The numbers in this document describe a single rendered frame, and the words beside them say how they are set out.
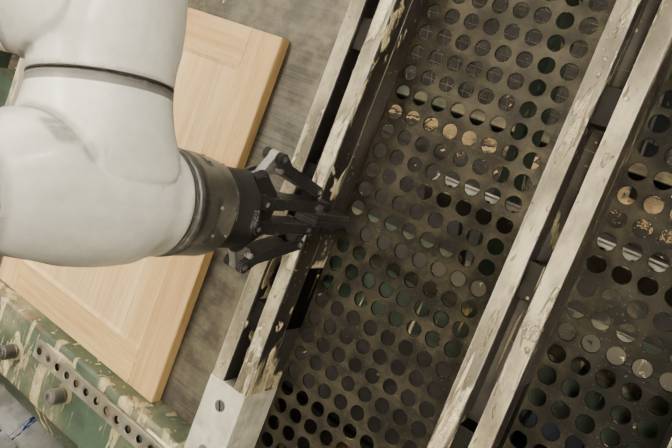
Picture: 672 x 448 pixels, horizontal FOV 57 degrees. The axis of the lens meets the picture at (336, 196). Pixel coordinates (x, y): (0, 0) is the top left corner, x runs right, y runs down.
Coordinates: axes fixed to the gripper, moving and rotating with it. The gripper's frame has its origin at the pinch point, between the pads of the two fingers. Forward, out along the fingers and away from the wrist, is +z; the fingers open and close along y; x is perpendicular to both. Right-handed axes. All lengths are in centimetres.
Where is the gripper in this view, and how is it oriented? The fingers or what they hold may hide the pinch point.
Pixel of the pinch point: (322, 216)
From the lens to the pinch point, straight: 72.5
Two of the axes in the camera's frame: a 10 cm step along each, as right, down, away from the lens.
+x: -7.9, -3.7, 4.9
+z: 5.0, 0.8, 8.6
